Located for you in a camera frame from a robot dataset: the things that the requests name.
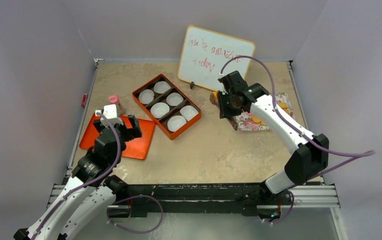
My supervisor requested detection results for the white paper cup middle-right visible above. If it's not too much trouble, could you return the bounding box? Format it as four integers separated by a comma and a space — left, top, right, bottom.
166, 92, 184, 107

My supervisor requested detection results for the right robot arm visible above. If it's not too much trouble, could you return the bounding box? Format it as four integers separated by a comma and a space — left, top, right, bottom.
217, 71, 329, 204

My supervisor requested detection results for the floral rectangular tray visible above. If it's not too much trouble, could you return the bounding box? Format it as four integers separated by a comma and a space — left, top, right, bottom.
231, 92, 295, 132

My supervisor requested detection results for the orange fish cookie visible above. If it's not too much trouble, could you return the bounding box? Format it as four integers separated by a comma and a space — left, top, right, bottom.
210, 92, 218, 105

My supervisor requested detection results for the white paper cup far-right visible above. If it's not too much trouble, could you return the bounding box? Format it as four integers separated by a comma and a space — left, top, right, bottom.
153, 81, 172, 94

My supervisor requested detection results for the white paper cup near-left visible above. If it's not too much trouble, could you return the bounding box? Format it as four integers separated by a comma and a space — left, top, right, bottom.
167, 115, 187, 132

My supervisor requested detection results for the pink cap sprinkle bottle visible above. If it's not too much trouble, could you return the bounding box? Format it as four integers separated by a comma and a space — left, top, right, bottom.
109, 95, 125, 116

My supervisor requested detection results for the orange cookie tin box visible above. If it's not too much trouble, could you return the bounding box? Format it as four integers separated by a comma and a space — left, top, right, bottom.
132, 74, 202, 140

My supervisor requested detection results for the orange square cookie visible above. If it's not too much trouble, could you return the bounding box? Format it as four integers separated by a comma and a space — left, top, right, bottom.
277, 102, 287, 109

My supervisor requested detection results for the small red box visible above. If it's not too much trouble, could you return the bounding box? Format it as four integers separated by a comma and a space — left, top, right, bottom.
81, 93, 88, 108

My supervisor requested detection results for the orange tin lid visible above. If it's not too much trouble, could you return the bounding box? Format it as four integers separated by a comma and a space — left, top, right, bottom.
79, 115, 155, 161

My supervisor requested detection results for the white paper cup near-right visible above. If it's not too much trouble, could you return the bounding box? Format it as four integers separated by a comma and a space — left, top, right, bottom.
180, 105, 199, 122

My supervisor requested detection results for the white paper cup far-left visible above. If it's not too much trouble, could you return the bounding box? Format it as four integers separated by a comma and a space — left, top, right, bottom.
138, 89, 155, 105

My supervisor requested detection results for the white board yellow frame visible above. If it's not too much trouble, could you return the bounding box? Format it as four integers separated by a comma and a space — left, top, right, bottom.
177, 25, 256, 91

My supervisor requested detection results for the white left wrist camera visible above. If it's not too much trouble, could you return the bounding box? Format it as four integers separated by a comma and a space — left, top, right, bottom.
95, 104, 123, 128

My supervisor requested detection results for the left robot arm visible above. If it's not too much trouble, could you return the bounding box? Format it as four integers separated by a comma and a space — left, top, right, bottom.
14, 113, 142, 240

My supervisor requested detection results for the white paper cup middle-left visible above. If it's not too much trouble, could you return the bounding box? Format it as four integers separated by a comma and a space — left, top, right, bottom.
150, 102, 170, 119

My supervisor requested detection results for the black metal base rail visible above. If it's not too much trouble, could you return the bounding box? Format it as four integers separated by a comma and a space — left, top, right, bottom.
47, 182, 340, 220

